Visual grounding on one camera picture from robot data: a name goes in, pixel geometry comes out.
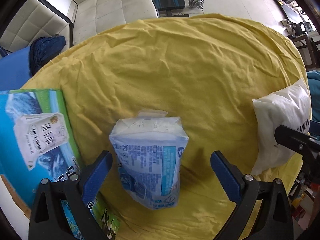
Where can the light blue tissue pack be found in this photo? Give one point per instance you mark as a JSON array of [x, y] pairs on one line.
[[149, 148]]

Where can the right white padded chair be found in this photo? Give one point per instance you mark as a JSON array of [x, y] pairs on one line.
[[95, 16]]

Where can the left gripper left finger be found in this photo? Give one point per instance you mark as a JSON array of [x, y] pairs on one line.
[[48, 219]]

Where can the left white padded chair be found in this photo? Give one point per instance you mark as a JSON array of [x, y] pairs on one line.
[[40, 18]]

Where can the dark wooden chair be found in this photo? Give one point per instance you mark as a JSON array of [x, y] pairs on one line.
[[308, 49]]

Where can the yellow table cloth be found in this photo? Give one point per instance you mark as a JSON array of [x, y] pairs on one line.
[[206, 70]]

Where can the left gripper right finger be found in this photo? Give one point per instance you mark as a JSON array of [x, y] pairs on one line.
[[274, 220]]

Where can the blue foam mat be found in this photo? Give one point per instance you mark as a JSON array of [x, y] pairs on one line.
[[15, 70]]

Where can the white padded chair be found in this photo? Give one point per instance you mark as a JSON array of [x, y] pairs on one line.
[[95, 16], [40, 18]]

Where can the teal blanket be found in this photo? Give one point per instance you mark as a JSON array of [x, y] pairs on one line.
[[314, 85]]

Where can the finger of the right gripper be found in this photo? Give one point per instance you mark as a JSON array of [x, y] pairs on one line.
[[297, 141], [314, 129]]

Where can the brown cardboard box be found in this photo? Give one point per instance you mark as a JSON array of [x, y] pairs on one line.
[[37, 142]]

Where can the dark blue knitted cloth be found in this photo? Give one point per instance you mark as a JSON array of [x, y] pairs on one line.
[[43, 50]]

